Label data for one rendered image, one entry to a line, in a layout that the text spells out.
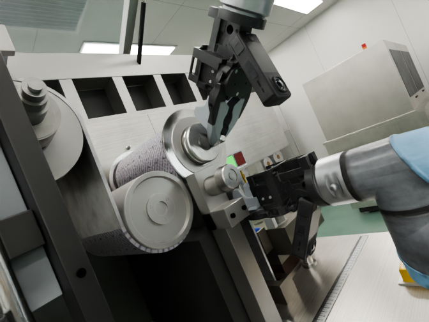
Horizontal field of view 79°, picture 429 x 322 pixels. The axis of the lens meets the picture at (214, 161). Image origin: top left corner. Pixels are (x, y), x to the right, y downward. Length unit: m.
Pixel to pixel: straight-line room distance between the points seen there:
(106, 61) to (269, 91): 0.64
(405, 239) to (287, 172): 0.17
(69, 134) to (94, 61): 0.51
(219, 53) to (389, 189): 0.30
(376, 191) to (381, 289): 0.22
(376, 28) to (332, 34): 0.63
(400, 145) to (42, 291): 0.39
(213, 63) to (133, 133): 0.46
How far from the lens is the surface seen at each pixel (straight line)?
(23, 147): 0.24
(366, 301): 0.54
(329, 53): 5.10
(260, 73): 0.37
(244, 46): 0.39
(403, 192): 0.38
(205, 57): 0.42
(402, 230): 0.40
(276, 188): 0.44
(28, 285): 0.26
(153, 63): 1.00
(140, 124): 0.84
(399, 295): 0.54
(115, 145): 0.78
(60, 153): 0.39
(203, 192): 0.42
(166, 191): 0.43
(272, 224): 0.58
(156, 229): 0.41
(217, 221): 0.42
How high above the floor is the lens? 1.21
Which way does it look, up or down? 1 degrees up
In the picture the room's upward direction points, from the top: 23 degrees counter-clockwise
